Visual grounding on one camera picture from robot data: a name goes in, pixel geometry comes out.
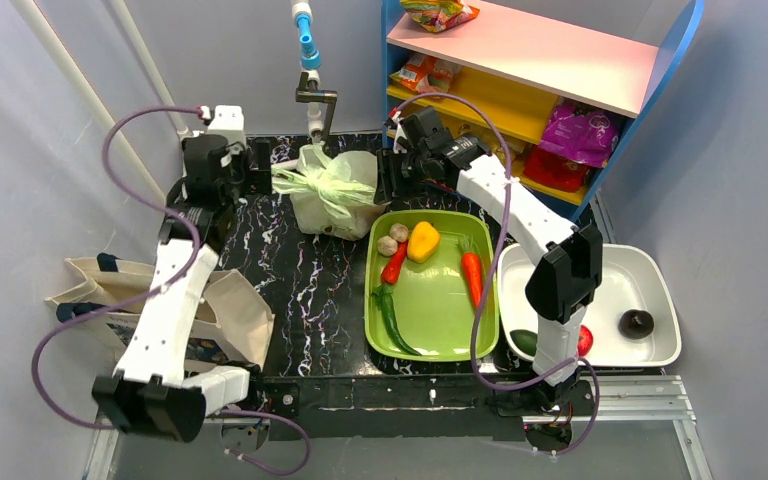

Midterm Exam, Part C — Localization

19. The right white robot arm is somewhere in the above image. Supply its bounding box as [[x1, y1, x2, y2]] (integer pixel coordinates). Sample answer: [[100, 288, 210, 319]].
[[374, 107, 603, 395]]

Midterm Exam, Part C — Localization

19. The red chili pepper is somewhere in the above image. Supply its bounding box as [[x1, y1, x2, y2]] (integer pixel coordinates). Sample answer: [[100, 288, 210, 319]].
[[380, 242, 408, 285]]

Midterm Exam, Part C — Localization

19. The green chili pepper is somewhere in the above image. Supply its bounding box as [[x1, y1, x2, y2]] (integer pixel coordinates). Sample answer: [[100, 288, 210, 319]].
[[371, 284, 421, 356]]

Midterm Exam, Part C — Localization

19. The garlic bulb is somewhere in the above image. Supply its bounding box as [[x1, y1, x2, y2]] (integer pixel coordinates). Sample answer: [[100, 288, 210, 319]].
[[376, 235, 399, 257], [389, 223, 410, 243]]

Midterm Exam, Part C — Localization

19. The garlic bulb lower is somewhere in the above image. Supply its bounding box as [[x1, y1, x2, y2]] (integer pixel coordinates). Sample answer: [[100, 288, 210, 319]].
[[376, 235, 399, 257]]

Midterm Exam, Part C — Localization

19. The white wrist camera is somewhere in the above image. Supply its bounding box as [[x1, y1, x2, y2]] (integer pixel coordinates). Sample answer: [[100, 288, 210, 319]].
[[199, 105, 247, 153], [384, 109, 410, 154]]

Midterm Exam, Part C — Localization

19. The translucent white plastic bag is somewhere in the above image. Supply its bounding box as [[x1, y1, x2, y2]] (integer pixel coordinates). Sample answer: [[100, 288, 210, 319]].
[[272, 142, 384, 241]]

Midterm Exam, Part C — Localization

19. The colourful shelf unit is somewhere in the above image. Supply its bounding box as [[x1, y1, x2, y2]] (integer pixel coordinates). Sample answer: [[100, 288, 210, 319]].
[[381, 1, 705, 221]]

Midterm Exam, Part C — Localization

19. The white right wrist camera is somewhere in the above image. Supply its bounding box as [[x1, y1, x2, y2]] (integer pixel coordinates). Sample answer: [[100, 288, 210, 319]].
[[384, 109, 410, 154]]

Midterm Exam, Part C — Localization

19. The green plastic tray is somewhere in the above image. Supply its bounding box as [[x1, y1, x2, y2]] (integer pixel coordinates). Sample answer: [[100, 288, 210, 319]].
[[364, 210, 494, 362]]

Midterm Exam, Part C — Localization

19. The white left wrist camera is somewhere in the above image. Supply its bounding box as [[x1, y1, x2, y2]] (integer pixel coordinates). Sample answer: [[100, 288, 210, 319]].
[[199, 105, 247, 153]]

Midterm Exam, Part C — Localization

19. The red snack bag right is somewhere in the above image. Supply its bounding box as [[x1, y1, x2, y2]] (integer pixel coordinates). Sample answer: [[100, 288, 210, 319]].
[[523, 147, 592, 193]]

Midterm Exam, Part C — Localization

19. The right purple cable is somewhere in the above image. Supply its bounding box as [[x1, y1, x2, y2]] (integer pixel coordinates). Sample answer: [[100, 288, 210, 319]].
[[389, 92, 601, 458]]

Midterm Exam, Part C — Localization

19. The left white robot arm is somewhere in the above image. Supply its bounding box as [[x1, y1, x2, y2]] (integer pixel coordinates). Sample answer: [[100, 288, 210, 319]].
[[91, 133, 274, 442]]

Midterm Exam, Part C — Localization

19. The orange carrot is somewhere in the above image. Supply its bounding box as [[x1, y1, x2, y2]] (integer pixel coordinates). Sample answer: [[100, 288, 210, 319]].
[[458, 236, 484, 309]]

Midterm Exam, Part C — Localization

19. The white plastic tray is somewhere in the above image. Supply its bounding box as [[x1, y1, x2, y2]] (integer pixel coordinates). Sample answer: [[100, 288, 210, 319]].
[[497, 244, 682, 368]]

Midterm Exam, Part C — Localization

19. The red apple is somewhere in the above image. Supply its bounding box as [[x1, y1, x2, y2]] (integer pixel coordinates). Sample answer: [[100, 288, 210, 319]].
[[577, 325, 594, 357]]

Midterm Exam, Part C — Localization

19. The yellow bell pepper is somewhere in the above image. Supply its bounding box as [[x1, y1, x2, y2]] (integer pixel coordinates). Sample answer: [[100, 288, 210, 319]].
[[407, 221, 441, 264]]

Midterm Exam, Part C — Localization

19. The garlic bulb upper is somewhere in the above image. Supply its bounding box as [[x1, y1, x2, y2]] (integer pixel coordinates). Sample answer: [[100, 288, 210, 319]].
[[389, 223, 410, 243]]

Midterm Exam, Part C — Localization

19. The white pvc pipe frame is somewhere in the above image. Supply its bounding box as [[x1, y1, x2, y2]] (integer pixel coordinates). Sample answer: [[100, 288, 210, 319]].
[[11, 0, 336, 207]]

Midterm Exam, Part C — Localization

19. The purple snack bag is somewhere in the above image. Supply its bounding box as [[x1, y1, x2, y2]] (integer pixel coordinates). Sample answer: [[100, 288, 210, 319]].
[[538, 99, 627, 168]]

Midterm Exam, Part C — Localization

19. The orange snack bag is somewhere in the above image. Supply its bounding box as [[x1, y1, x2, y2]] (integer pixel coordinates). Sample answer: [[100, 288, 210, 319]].
[[389, 52, 462, 94]]

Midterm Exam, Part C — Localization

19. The yellow snack bag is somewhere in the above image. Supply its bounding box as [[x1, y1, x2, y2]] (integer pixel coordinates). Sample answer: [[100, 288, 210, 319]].
[[457, 123, 530, 164]]

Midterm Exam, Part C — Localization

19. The dark mangosteen fruit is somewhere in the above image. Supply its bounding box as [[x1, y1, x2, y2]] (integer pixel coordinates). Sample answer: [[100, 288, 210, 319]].
[[618, 309, 655, 340]]

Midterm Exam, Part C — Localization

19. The beige canvas tote bag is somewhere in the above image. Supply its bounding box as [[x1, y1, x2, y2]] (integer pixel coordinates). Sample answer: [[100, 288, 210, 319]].
[[45, 253, 275, 373]]

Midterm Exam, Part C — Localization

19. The dark green avocado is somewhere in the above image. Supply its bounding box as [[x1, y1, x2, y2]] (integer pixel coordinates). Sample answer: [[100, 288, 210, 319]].
[[510, 329, 538, 358]]

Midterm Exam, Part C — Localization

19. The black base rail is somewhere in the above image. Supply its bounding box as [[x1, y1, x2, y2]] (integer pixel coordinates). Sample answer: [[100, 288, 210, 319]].
[[242, 374, 593, 441]]

